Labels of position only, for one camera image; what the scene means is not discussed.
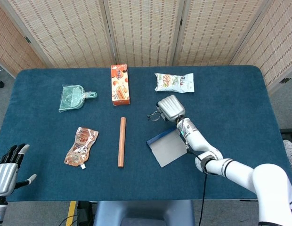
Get black chair base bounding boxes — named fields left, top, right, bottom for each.
left=0, top=60, right=5, bottom=89

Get grey-blue robot body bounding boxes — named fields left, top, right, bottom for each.
left=93, top=200, right=196, bottom=226

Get white shoe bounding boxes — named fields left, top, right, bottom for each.
left=283, top=139, right=292, bottom=174

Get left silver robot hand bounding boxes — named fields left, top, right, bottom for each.
left=0, top=143, right=37, bottom=196

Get wooden rolling pin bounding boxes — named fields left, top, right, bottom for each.
left=117, top=117, right=127, bottom=168

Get orange snack box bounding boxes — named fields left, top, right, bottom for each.
left=111, top=64, right=131, bottom=106

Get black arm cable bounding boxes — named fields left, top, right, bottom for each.
left=187, top=149, right=208, bottom=226

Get black eyeglasses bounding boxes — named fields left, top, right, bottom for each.
left=147, top=110, right=164, bottom=122

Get grey and blue box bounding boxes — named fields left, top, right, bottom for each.
left=146, top=127, right=188, bottom=168

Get brown spout drink pouch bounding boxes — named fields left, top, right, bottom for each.
left=64, top=127, right=99, bottom=170

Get yellow floor tape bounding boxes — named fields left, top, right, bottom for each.
left=65, top=201, right=77, bottom=226

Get bamboo folding screen panel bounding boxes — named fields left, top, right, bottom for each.
left=171, top=0, right=274, bottom=67
left=0, top=0, right=116, bottom=69
left=0, top=0, right=47, bottom=78
left=229, top=0, right=292, bottom=95
left=102, top=0, right=187, bottom=68

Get mint green plastic dustpan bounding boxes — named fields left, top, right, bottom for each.
left=58, top=84, right=98, bottom=113

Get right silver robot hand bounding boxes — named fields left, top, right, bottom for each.
left=156, top=94, right=186, bottom=122

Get white snack bag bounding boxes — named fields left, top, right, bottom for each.
left=154, top=73, right=195, bottom=94

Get blue table cloth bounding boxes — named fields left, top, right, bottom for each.
left=0, top=65, right=291, bottom=202

